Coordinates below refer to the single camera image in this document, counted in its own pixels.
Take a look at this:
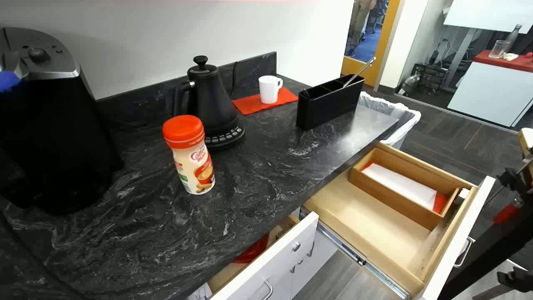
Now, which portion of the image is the black rectangular utensil holder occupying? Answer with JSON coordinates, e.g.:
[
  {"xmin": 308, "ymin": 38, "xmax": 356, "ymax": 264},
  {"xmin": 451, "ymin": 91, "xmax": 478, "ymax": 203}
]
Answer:
[{"xmin": 294, "ymin": 73, "xmax": 366, "ymax": 131}]

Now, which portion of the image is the white lower drawer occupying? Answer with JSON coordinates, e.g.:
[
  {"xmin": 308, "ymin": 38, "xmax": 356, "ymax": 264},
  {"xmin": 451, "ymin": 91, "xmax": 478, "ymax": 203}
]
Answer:
[{"xmin": 188, "ymin": 209, "xmax": 413, "ymax": 300}]

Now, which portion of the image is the open wooden drawer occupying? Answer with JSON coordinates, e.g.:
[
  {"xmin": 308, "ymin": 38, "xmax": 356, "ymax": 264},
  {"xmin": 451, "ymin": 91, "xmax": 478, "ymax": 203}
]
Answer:
[{"xmin": 301, "ymin": 139, "xmax": 496, "ymax": 300}]

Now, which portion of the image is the wooden box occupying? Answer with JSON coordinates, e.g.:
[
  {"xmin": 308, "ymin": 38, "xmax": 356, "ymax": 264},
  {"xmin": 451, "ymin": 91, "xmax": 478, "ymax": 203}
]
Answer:
[{"xmin": 346, "ymin": 144, "xmax": 478, "ymax": 231}]

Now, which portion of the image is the red box liner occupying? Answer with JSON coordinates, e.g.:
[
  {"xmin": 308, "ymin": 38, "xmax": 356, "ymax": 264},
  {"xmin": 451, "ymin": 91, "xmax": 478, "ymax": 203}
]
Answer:
[{"xmin": 431, "ymin": 191, "xmax": 451, "ymax": 216}]

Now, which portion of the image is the white box machine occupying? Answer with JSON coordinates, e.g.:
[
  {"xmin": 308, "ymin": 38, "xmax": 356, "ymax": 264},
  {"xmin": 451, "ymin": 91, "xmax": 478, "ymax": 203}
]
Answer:
[{"xmin": 446, "ymin": 59, "xmax": 533, "ymax": 128}]

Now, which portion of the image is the red flat mat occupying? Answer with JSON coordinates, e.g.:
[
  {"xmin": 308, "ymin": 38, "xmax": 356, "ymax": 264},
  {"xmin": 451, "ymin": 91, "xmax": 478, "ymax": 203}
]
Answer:
[{"xmin": 229, "ymin": 86, "xmax": 299, "ymax": 116}]

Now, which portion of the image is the white mug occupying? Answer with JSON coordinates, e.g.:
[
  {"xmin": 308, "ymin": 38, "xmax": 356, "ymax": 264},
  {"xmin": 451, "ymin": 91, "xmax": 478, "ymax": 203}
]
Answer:
[{"xmin": 256, "ymin": 73, "xmax": 284, "ymax": 104}]

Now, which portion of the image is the black gooseneck kettle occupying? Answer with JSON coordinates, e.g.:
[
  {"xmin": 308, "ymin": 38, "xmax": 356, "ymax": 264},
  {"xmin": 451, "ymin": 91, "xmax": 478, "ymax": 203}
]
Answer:
[{"xmin": 178, "ymin": 53, "xmax": 246, "ymax": 149}]

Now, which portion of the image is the creamer bottle with orange lid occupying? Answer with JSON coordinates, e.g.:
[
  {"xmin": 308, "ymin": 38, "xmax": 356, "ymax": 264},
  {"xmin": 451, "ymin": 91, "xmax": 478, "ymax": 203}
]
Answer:
[{"xmin": 161, "ymin": 113, "xmax": 216, "ymax": 196}]

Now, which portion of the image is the black coffee maker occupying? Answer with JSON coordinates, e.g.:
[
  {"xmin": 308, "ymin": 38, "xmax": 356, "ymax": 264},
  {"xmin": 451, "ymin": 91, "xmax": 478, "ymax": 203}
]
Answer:
[{"xmin": 0, "ymin": 24, "xmax": 124, "ymax": 216}]

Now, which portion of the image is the clear glass container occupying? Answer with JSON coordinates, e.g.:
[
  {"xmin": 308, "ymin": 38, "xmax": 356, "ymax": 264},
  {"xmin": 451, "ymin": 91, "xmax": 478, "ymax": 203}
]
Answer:
[{"xmin": 488, "ymin": 38, "xmax": 509, "ymax": 59}]

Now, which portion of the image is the white board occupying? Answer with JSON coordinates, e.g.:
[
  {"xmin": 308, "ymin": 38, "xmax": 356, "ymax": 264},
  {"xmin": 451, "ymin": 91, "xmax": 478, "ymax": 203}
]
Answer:
[{"xmin": 441, "ymin": 0, "xmax": 533, "ymax": 34}]

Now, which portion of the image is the table with red cloth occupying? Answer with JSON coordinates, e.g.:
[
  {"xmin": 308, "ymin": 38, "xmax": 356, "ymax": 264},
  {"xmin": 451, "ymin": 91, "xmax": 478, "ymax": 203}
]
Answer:
[{"xmin": 473, "ymin": 48, "xmax": 533, "ymax": 74}]

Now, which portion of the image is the orange door frame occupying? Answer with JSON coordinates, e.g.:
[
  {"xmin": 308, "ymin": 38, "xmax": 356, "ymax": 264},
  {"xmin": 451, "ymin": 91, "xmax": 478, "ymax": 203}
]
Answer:
[{"xmin": 339, "ymin": 0, "xmax": 403, "ymax": 89}]

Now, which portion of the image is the black wire rack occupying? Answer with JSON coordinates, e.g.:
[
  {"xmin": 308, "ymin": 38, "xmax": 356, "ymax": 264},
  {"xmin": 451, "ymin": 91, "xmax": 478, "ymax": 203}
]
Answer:
[{"xmin": 398, "ymin": 61, "xmax": 446, "ymax": 96}]

